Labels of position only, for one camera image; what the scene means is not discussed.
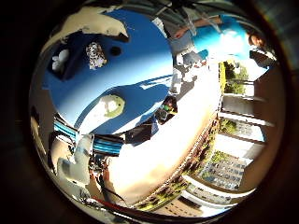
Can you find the grey building outside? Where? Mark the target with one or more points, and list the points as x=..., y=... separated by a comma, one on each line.
x=225, y=171

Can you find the white brown spotted plush toy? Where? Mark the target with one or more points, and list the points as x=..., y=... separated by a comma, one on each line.
x=96, y=56

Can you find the person in teal shirt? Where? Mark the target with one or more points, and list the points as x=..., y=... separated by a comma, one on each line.
x=215, y=37

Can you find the green round pad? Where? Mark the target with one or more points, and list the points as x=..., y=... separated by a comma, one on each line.
x=112, y=105

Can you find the black round table grommet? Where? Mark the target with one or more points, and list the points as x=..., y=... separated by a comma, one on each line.
x=115, y=51

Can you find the dark blue bag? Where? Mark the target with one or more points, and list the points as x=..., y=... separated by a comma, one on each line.
x=140, y=133

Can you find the beige building outside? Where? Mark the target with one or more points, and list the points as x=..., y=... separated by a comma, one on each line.
x=180, y=208

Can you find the green tree outside window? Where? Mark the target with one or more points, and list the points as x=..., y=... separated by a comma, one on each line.
x=235, y=84

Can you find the black box of colourful toys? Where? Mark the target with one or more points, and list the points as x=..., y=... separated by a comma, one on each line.
x=166, y=110

